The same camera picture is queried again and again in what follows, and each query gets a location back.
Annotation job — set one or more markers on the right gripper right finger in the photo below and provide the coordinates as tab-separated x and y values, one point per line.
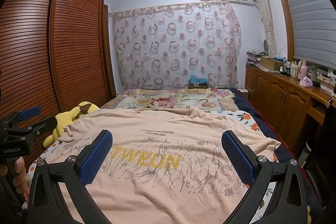
288	202

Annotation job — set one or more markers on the grey window roller blind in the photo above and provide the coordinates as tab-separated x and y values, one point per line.
313	23

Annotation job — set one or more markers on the peach printed t-shirt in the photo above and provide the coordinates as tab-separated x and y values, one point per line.
162	160

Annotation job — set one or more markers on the stack of folded clothes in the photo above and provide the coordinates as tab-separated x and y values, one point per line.
254	56

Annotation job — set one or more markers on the cardboard box with blue cloth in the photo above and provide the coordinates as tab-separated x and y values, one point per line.
196	82

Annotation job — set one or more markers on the floral beige bed quilt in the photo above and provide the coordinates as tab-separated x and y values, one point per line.
204	99

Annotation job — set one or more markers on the beige tied window curtain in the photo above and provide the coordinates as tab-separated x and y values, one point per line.
266	17

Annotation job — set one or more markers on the person's left hand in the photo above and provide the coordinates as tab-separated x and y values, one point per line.
19	179

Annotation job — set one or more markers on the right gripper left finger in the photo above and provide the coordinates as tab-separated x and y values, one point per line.
46	201

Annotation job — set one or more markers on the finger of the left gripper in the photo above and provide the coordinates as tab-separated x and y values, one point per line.
16	117
38	129

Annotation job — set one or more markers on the yellow pikachu plush toy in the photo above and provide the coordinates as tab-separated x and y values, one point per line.
67	118

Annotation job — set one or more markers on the open cardboard box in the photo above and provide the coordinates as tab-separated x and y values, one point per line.
271	64

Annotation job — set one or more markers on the pink tissue pack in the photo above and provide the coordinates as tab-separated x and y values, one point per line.
306	82

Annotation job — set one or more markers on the long wooden cabinet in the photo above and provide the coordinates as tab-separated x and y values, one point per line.
285	104

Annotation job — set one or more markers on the pink circle pattern curtain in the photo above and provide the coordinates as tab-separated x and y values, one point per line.
162	47

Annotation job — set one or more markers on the brown louvered wardrobe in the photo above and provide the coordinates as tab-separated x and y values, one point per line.
54	55

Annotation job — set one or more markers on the navy blue bed sheet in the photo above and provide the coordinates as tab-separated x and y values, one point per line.
252	119

